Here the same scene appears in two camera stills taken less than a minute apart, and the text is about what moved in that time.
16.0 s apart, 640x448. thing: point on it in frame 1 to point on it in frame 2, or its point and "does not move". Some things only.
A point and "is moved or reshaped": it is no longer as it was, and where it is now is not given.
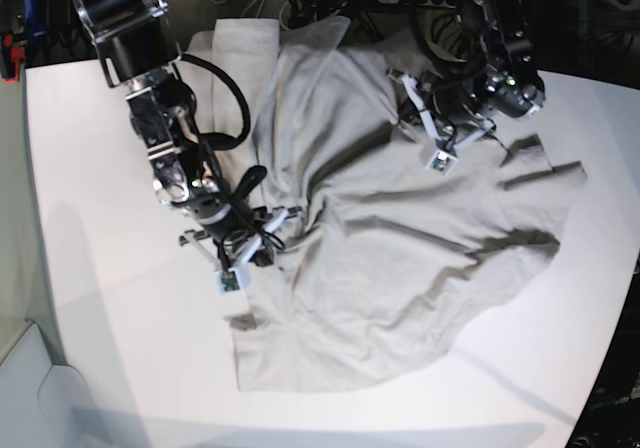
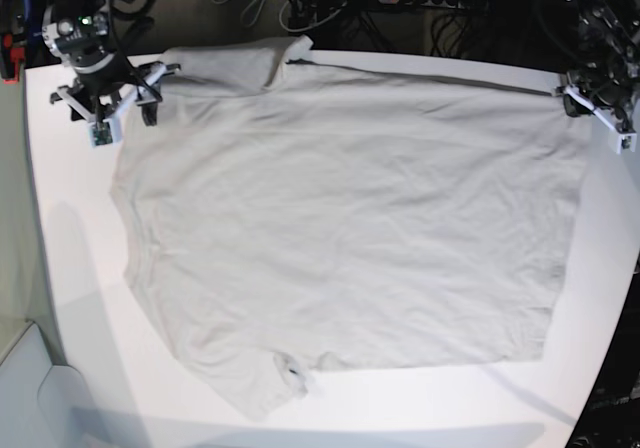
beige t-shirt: x=393 y=259 is moved or reshaped
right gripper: x=457 y=100 to x=617 y=93
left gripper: x=241 y=237 to x=87 y=90
